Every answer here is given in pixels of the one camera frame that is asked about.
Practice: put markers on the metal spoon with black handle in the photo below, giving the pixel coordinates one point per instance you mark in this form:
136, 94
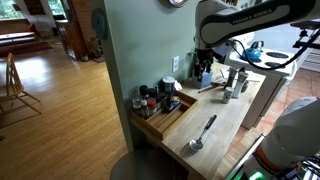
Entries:
196, 144

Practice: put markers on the white wall outlet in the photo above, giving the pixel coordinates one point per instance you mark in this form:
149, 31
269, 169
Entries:
175, 63

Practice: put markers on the wooden chair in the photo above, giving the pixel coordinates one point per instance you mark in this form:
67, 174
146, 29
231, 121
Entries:
13, 87

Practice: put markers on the small white container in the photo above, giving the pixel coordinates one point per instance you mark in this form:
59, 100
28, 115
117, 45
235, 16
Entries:
227, 95

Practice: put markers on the white stove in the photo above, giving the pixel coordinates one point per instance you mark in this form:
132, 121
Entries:
275, 78

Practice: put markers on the wooden spoon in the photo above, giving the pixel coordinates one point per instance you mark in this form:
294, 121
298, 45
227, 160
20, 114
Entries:
209, 88

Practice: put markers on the blue kettle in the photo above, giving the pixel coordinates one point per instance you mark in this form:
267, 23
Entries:
254, 52

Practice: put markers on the white lid spice bottle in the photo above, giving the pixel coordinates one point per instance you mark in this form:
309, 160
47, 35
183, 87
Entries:
144, 109

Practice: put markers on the wall clock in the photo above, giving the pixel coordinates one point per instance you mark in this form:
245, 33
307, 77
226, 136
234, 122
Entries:
177, 3

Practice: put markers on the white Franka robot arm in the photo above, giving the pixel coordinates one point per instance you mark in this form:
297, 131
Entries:
288, 152

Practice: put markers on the wooden organizer box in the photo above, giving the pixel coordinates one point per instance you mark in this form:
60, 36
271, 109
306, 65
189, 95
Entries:
160, 123

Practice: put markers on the blue tissue box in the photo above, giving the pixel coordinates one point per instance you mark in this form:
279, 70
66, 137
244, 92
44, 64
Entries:
205, 80

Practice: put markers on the pepper grinder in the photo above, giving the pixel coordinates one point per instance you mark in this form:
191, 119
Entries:
232, 73

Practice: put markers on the black cap spice bottle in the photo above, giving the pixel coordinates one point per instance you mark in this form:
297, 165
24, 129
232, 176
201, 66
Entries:
143, 89

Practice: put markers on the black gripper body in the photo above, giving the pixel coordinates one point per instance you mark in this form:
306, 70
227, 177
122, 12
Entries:
204, 59

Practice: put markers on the red lid spice jar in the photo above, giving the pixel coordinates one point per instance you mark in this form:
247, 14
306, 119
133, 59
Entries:
152, 106

